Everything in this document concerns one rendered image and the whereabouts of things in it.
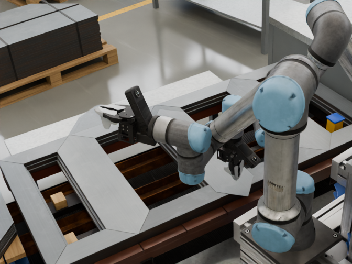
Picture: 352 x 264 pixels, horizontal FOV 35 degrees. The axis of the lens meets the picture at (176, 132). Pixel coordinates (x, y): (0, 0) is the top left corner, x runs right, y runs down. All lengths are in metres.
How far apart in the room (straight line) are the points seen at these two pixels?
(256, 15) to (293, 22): 2.12
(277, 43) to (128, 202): 1.39
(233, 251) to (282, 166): 0.88
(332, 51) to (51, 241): 1.18
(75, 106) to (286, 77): 3.32
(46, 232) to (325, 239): 1.00
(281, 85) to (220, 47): 3.88
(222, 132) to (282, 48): 1.58
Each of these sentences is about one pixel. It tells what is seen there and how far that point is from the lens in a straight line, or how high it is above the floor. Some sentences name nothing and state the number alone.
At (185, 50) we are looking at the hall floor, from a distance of 5.12.
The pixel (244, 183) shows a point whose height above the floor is 0.87.
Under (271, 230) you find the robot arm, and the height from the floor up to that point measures 1.25.
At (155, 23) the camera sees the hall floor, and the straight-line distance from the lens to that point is 5.70.
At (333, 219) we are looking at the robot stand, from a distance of 2.00.
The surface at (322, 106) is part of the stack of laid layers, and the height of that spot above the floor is 0.83.
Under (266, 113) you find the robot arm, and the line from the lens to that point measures 1.30.
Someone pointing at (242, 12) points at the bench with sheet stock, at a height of 0.23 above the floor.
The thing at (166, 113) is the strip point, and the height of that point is 0.87.
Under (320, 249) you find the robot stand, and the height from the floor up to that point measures 1.04.
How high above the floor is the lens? 2.33
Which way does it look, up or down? 35 degrees down
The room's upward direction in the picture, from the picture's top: 5 degrees counter-clockwise
